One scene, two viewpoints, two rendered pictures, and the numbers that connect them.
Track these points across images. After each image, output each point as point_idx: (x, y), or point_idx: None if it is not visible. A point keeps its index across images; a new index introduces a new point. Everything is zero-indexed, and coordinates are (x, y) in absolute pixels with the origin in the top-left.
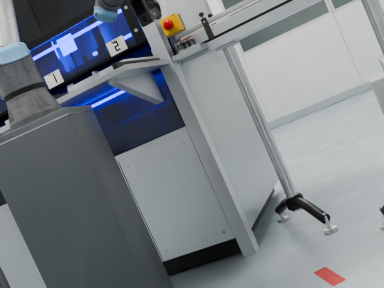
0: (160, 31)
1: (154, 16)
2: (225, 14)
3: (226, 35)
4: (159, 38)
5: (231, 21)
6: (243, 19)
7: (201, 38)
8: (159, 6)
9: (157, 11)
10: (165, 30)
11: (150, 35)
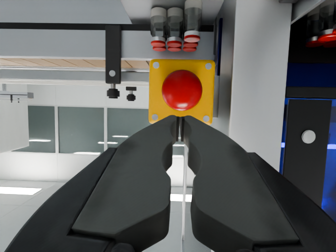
0: (227, 92)
1: (191, 137)
2: (71, 72)
3: (78, 19)
4: (240, 67)
5: (52, 43)
6: (24, 33)
7: (139, 42)
8: (38, 212)
9: (129, 161)
10: (205, 81)
11: (267, 93)
